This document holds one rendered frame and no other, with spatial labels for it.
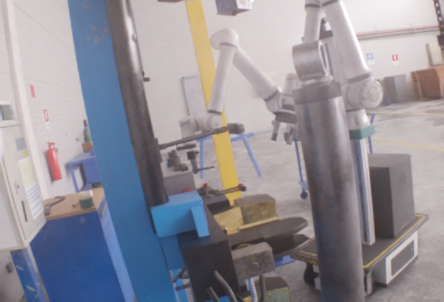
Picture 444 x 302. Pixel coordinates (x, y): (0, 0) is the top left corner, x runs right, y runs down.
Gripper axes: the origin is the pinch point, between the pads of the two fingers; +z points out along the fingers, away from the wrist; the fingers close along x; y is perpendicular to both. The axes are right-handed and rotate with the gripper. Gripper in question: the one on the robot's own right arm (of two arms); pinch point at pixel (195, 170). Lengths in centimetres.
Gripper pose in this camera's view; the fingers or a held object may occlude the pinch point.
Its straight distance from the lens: 252.0
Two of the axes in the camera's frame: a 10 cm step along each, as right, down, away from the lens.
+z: 2.0, 9.7, 1.0
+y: 9.8, -1.9, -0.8
